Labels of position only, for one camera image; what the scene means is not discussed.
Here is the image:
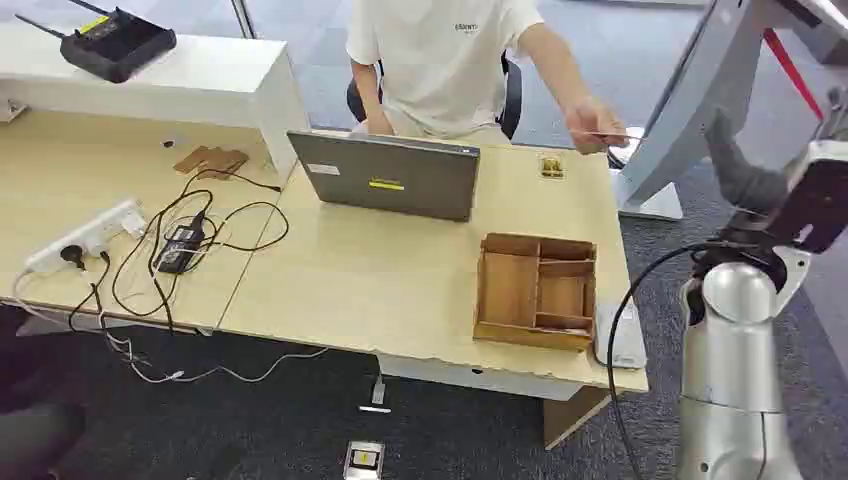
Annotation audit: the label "red barrier belt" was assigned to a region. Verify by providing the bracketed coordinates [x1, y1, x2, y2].
[761, 27, 827, 123]

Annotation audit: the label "person's right hand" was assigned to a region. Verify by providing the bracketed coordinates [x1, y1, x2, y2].
[364, 111, 396, 138]

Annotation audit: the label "black power adapter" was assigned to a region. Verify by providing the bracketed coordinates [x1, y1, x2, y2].
[153, 225, 207, 276]

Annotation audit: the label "person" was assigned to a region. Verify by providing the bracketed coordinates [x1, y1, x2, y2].
[344, 0, 631, 157]

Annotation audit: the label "white desk shelf riser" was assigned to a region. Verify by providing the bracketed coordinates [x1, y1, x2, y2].
[0, 26, 311, 185]

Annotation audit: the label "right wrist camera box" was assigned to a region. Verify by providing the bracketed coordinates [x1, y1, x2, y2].
[765, 140, 848, 257]

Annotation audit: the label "grey laptop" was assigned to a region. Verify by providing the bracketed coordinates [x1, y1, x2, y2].
[286, 129, 482, 224]

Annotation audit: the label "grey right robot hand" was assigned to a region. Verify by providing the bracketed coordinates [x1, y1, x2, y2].
[704, 109, 794, 217]

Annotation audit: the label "white under-desk rail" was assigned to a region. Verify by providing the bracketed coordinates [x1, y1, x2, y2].
[376, 352, 586, 403]

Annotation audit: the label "brown flat wooden pieces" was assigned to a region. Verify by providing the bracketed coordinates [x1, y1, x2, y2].
[173, 145, 251, 182]

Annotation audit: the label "white cable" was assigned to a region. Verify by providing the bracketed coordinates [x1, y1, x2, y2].
[9, 268, 331, 386]

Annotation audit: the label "person's left hand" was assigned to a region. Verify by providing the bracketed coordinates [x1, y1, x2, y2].
[564, 97, 631, 157]

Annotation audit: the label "wooden compartment box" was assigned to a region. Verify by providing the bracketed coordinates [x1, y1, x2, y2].
[472, 231, 599, 353]

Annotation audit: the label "white power strip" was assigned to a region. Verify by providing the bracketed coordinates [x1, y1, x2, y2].
[25, 198, 148, 275]

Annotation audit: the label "pale grey flat pad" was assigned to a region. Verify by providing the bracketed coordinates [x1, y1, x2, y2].
[592, 301, 649, 371]

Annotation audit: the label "black router with antennas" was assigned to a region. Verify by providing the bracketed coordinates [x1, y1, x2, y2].
[14, 0, 178, 85]

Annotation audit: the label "thin black plug cable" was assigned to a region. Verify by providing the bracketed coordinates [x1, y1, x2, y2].
[66, 251, 115, 334]

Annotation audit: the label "metal floor socket box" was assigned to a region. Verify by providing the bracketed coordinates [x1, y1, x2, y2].
[342, 440, 386, 480]

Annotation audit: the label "round barrier post base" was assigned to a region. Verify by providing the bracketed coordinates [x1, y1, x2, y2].
[606, 125, 646, 171]

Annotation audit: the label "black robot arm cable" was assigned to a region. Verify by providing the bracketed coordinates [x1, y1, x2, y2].
[605, 241, 763, 480]

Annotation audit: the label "wooden desk leg panel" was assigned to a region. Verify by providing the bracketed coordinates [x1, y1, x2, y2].
[543, 386, 612, 452]

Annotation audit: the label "long black looped cable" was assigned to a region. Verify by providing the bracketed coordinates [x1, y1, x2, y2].
[109, 168, 291, 334]

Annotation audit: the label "black office chair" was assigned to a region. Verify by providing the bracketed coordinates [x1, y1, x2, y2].
[345, 52, 525, 141]

